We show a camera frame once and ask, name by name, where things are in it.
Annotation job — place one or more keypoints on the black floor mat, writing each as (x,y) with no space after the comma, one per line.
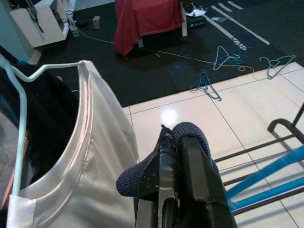
(154,78)

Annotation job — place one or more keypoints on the clear water bottle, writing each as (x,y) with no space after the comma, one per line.
(75,28)

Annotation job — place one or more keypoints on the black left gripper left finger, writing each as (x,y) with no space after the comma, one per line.
(154,180)

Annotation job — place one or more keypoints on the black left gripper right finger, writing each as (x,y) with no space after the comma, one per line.
(199,185)

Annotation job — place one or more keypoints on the black metal clothes rack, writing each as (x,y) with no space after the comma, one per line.
(283,121)

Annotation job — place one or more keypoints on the white cabinet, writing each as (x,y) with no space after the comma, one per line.
(47,26)

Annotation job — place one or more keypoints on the small grey box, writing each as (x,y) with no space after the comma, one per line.
(96,22)

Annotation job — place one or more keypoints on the white tank top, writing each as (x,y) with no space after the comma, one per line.
(95,166)

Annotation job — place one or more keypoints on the blue plastic hanger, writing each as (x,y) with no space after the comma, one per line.
(248,44)
(202,85)
(273,166)
(183,55)

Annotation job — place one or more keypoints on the pale teal plastic hanger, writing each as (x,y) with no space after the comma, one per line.
(282,59)
(216,59)

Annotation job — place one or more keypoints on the red shirt yellow print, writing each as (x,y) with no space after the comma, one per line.
(147,19)

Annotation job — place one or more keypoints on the white plastic hanger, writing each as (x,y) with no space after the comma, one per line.
(21,123)

